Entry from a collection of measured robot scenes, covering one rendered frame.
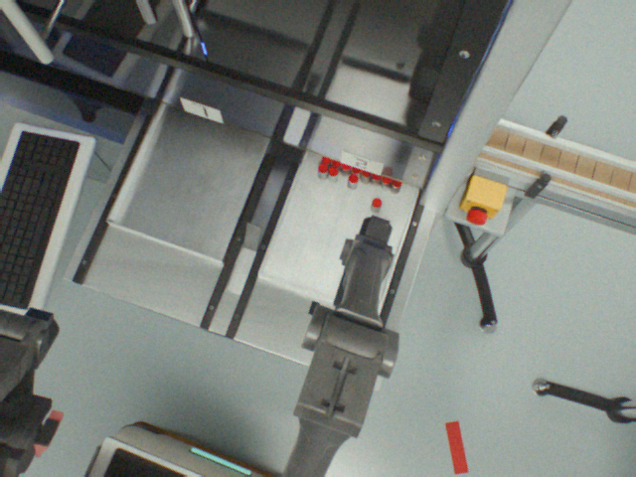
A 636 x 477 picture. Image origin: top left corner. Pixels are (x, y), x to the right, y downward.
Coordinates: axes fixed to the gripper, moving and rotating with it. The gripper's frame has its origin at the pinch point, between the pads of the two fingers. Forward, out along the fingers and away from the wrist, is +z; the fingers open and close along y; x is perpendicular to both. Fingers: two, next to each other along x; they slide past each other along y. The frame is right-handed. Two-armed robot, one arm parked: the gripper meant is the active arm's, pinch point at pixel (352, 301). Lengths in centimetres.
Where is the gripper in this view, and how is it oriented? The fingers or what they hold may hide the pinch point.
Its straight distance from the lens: 141.8
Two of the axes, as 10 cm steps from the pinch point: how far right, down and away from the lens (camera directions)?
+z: -0.6, 4.0, 9.1
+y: 3.3, -8.6, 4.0
